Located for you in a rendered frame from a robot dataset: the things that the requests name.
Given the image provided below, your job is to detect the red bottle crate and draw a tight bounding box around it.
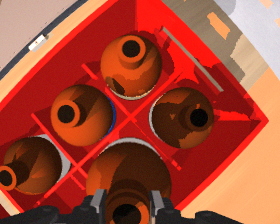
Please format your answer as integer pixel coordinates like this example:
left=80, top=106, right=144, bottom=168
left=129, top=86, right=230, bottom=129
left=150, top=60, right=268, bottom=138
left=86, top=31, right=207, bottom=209
left=0, top=0, right=269, bottom=214

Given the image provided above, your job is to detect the brown bottle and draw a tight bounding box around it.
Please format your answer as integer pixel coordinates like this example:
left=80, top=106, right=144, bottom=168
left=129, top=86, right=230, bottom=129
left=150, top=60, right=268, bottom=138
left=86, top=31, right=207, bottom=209
left=86, top=137, right=172, bottom=224
left=148, top=87, right=214, bottom=149

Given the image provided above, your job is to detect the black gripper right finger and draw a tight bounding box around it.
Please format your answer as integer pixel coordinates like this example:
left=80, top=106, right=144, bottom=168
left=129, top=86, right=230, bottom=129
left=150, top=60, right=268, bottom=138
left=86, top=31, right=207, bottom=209
left=148, top=191, right=244, bottom=224

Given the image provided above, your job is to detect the grey rectangular tray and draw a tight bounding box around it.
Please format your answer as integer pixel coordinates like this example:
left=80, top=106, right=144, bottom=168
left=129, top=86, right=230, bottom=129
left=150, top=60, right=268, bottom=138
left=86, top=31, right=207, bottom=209
left=0, top=0, right=88, bottom=81

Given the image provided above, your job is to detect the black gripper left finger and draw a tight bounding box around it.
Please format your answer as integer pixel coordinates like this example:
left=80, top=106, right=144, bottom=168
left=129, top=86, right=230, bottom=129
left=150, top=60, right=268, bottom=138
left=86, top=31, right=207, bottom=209
left=0, top=189, right=107, bottom=224

